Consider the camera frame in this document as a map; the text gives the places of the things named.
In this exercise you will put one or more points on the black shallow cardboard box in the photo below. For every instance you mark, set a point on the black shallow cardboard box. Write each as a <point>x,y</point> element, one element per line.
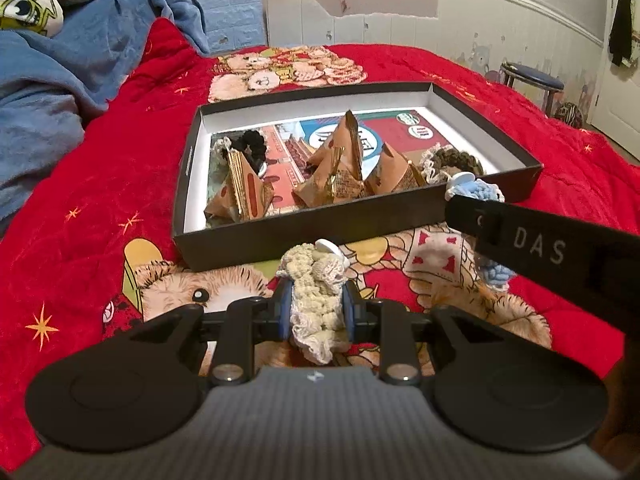
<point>310,245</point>

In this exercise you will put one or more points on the light blue crochet scrunchie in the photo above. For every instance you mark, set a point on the light blue crochet scrunchie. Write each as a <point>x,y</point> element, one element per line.
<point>480,191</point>

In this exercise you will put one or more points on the cream crochet lace scrunchie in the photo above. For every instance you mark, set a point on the cream crochet lace scrunchie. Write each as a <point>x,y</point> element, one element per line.
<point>317,300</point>

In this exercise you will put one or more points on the zebra striped object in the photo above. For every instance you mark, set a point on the zebra striped object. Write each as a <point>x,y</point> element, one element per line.
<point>570,115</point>

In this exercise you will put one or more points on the brown crochet lace scrunchie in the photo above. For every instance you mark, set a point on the brown crochet lace scrunchie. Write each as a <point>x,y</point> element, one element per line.
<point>455,160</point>

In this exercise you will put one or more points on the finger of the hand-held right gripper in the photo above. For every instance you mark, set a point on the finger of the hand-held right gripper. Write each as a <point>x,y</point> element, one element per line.
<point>462,217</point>

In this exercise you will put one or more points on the red printed bed blanket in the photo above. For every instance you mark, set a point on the red printed bed blanket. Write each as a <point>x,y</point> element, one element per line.
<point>100,185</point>

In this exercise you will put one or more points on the colourful printed sheet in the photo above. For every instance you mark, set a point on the colourful printed sheet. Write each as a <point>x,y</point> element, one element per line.
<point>400,132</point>

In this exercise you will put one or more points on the black crochet lace scrunchie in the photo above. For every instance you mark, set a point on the black crochet lace scrunchie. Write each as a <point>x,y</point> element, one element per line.
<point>247,145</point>

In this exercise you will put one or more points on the blue fleece blanket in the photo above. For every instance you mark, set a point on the blue fleece blanket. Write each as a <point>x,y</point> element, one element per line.
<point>55,90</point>

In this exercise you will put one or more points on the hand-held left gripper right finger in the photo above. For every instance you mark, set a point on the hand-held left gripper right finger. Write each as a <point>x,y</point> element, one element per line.
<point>351,310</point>

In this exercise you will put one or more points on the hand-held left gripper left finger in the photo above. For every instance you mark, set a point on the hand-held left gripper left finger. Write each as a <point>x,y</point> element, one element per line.
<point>284,310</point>

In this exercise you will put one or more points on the round metal stool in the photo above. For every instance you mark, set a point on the round metal stool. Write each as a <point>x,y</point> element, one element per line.
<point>530,80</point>

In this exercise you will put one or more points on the white door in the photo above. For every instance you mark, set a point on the white door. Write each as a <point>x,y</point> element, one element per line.
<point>615,105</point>

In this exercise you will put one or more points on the brown pyramid paper packet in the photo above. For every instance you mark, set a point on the brown pyramid paper packet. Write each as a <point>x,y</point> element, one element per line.
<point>395,170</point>
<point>240,192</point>
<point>325,187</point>
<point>345,147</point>

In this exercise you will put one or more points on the dark hanging clothes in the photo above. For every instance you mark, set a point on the dark hanging clothes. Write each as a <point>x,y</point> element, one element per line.
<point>625,15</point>

